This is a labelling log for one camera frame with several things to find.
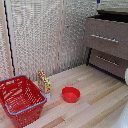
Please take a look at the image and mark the yellow snack carton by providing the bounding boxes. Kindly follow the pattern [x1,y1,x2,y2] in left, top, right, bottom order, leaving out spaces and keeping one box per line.
[37,69,52,100]

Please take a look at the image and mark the red plastic bowl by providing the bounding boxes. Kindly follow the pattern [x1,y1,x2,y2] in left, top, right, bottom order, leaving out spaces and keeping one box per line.
[61,86,82,104]

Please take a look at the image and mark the woven bamboo screen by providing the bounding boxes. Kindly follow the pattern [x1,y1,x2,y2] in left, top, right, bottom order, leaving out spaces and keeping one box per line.
[0,0,128,81]

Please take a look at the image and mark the brown drawer cabinet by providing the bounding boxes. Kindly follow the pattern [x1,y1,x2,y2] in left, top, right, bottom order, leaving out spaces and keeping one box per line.
[81,9,128,83]

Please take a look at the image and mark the red shopping basket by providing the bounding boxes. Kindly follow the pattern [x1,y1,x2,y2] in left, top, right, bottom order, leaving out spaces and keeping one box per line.
[0,74,48,128]

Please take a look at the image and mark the silver drawer handle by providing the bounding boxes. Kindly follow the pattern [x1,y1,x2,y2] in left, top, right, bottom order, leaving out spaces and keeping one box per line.
[95,55,120,67]
[89,33,120,44]

